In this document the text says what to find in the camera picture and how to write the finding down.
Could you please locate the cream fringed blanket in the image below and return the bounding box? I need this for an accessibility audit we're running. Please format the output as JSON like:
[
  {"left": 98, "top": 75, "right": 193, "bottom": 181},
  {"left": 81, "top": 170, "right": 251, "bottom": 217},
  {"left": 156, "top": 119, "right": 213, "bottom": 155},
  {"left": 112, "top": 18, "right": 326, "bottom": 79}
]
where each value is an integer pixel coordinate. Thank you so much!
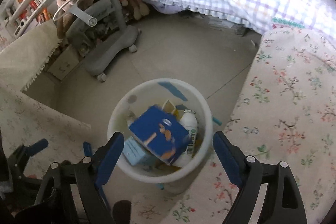
[{"left": 1, "top": 20, "right": 60, "bottom": 91}]

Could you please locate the white green bottle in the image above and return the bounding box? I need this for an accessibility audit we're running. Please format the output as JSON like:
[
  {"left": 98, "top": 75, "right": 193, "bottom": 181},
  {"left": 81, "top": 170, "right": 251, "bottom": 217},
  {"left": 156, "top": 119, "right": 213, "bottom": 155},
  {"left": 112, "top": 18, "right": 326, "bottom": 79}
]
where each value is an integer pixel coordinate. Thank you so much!
[{"left": 174, "top": 109, "right": 198, "bottom": 168}]

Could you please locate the grey study chair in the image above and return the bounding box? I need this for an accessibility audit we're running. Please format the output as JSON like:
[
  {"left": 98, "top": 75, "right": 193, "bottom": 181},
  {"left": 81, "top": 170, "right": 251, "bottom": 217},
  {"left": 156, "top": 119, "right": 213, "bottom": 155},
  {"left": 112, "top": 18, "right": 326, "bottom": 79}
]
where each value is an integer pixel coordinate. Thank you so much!
[{"left": 53, "top": 0, "right": 141, "bottom": 82}]

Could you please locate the cardboard box on floor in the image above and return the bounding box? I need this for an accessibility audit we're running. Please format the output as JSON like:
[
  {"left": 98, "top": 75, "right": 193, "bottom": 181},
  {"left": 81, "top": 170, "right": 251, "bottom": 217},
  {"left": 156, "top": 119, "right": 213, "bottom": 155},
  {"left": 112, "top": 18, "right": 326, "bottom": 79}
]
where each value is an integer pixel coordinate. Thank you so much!
[{"left": 47, "top": 45, "right": 80, "bottom": 81}]

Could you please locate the white plastic trash bin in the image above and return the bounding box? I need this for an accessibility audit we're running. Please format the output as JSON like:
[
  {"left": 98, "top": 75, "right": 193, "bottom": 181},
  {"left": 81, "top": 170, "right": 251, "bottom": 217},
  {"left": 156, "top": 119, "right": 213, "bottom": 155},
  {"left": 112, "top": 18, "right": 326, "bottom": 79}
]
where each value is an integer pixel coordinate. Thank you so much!
[{"left": 107, "top": 79, "right": 214, "bottom": 184}]

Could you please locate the blue almond biscuit box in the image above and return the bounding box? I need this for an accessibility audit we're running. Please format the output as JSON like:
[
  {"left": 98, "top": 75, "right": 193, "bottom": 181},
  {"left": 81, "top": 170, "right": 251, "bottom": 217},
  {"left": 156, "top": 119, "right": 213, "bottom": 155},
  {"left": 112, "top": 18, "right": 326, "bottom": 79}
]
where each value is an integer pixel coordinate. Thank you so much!
[{"left": 129, "top": 105, "right": 191, "bottom": 165}]

